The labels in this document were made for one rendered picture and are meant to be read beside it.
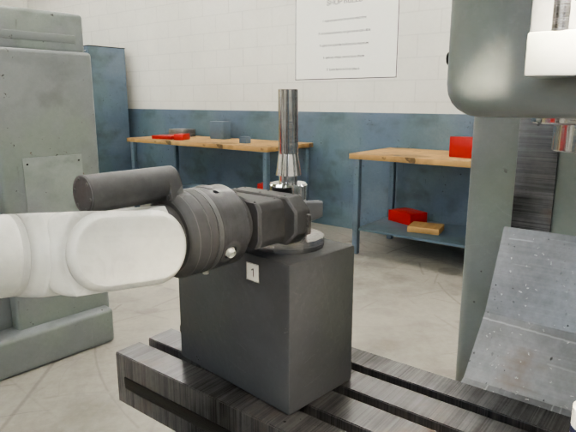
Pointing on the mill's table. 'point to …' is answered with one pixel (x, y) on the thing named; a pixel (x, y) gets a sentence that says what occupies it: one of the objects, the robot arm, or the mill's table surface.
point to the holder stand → (274, 320)
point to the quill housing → (500, 64)
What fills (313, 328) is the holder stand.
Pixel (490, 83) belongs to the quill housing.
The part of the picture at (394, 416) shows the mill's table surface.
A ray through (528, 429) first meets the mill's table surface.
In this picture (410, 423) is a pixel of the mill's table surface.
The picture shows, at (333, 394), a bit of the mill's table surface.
